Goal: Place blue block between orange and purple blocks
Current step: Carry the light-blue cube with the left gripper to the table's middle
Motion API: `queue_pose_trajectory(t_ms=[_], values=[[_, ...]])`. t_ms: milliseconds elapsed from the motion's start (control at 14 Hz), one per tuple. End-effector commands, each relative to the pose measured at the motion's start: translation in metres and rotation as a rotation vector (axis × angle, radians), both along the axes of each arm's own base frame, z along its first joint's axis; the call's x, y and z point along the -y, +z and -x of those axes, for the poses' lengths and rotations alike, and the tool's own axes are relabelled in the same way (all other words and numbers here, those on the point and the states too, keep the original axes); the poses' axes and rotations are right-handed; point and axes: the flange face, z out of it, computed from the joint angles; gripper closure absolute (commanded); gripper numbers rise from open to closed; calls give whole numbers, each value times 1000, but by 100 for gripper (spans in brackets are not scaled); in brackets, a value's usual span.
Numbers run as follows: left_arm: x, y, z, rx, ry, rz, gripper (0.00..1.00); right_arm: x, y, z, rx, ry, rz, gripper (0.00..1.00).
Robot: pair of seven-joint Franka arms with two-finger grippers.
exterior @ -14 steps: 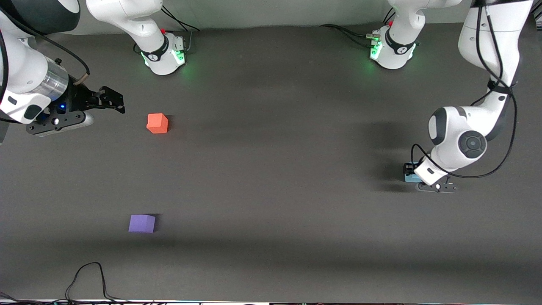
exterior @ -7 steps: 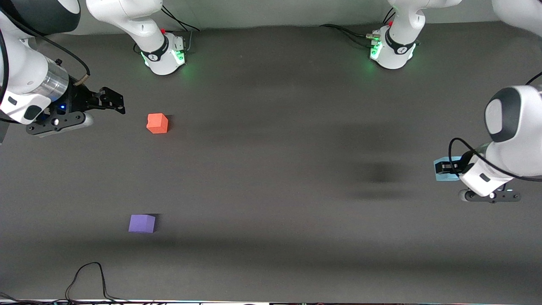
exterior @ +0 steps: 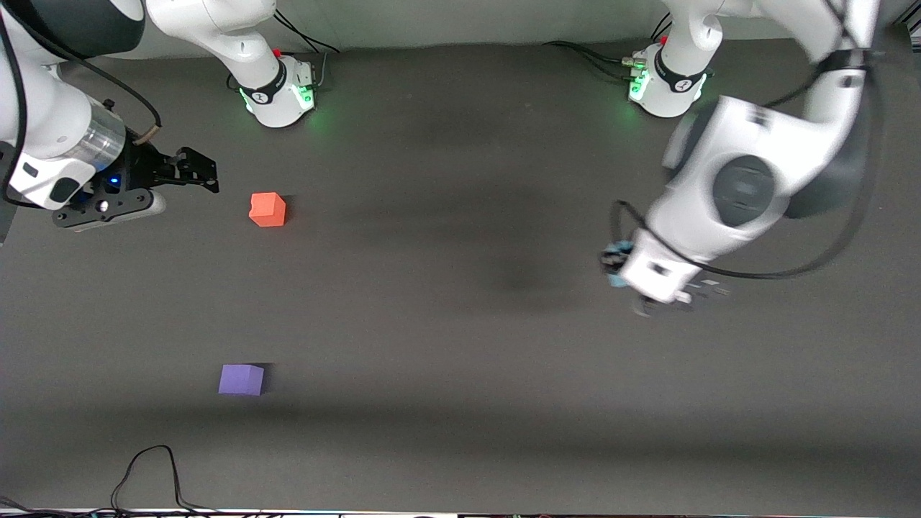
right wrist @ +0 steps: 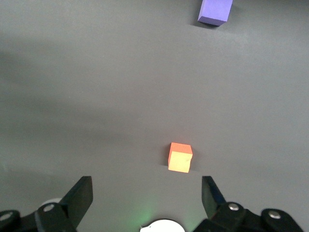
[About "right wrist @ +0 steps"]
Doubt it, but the dark grey table mat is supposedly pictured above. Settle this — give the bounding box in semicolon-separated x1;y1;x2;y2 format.
0;0;309;232

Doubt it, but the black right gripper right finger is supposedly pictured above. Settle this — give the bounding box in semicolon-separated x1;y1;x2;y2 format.
193;175;305;232

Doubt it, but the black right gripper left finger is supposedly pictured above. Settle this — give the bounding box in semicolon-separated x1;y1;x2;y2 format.
0;175;94;232

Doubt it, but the orange foam block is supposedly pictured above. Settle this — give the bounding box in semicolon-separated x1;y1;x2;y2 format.
167;142;194;174

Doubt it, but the purple foam block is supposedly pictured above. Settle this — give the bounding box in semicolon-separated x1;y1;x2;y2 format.
197;0;234;27

